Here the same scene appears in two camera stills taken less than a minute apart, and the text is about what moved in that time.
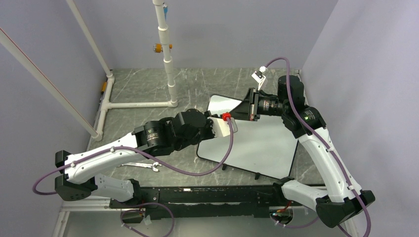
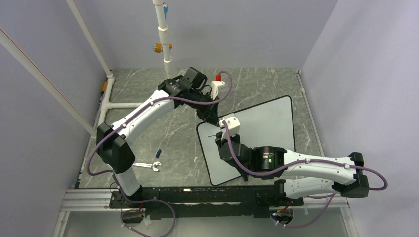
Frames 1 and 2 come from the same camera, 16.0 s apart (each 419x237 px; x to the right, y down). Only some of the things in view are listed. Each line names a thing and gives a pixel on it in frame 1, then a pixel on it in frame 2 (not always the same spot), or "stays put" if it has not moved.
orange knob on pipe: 157,48 stays put
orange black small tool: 104,87 stays put
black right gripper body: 267,105 -> 220,140
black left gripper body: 208,132 -> 203,110
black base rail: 243,201 stays put
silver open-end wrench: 153,166 stays put
